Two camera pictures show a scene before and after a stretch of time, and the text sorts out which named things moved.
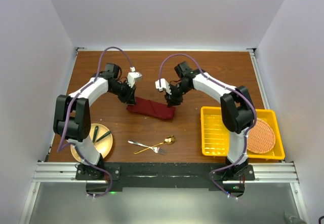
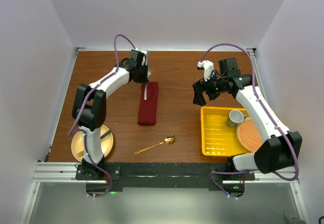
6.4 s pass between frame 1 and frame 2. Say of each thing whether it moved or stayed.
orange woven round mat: stayed
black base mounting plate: stayed
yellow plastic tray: stayed
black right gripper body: moved
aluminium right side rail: stayed
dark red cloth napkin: moved
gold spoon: stayed
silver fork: moved
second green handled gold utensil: stayed
